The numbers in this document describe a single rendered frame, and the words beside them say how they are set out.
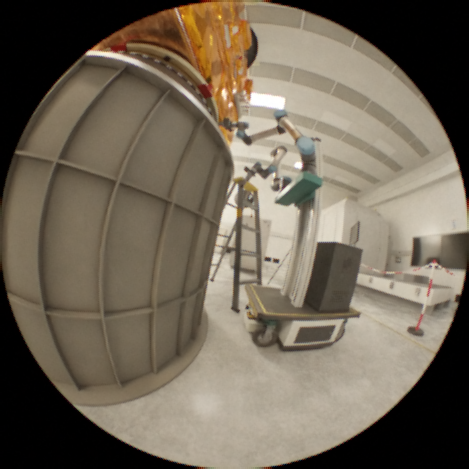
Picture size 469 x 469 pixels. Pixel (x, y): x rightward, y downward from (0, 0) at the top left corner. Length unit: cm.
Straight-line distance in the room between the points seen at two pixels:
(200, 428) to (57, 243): 74
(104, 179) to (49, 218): 19
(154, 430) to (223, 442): 24
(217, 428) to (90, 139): 100
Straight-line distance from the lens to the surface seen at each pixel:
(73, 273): 48
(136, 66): 62
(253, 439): 75
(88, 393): 79
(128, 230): 46
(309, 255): 113
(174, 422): 73
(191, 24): 129
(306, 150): 104
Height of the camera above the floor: 69
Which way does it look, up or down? 3 degrees up
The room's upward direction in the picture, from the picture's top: 12 degrees clockwise
